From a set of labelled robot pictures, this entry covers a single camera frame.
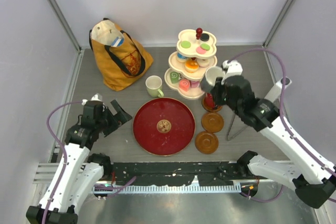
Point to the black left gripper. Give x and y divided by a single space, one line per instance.
121 116

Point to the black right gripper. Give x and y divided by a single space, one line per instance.
216 93

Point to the red mug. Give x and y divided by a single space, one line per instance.
209 100

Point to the grey blue mug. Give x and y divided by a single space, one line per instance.
208 81

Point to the magenta swirl roll cake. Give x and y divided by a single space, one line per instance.
194 84

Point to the metal serving tongs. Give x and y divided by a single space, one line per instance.
230 136

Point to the white frosted donut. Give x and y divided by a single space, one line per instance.
203 63

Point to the light green mug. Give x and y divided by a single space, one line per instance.
154 86

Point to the orange glazed donut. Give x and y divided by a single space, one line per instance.
191 66

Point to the salmon pink swirl roll cake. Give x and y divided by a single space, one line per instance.
184 85

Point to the small green macaron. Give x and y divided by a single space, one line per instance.
205 46

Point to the pink macaron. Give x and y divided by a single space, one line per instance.
200 50

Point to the black sandwich cookie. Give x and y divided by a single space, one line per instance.
204 37

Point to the blue frosted donut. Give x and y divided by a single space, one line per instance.
181 58

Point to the large green macaron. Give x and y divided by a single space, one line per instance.
185 44

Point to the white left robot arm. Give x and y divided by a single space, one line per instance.
78 170

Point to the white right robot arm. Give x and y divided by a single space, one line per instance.
301 153

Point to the brown wooden coaster top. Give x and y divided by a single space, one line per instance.
209 109

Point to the brown wooden coaster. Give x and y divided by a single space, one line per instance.
209 109
206 142
212 122

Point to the white bottle grey cap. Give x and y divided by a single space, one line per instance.
275 92

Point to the brown wooden coaster middle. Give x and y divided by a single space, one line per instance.
212 122

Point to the red round lacquer tray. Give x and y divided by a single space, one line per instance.
164 126

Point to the yellow tote bag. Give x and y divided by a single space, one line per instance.
120 66

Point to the cream three-tier cake stand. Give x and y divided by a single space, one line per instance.
193 36

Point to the brown wooden coaster bottom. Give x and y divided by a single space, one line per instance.
206 142

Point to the green swirl roll cake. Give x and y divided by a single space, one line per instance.
174 77

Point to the blue white packet in bag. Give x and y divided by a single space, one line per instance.
118 41

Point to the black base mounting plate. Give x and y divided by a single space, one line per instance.
177 173

